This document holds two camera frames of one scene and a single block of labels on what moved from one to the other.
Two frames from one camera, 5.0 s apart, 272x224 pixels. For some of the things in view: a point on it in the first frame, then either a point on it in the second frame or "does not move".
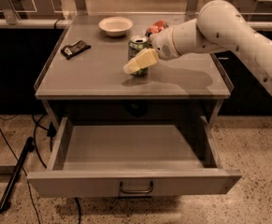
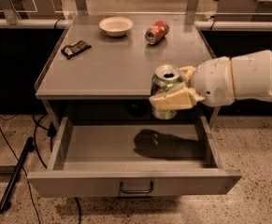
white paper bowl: x=116 y=26 does not move
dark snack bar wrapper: x=70 y=50 does not move
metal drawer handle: x=136 y=191 does not move
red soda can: x=156 y=27 does not move
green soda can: x=136 y=45 -> x=166 y=77
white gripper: x=162 y=46 -> x=212 y=80
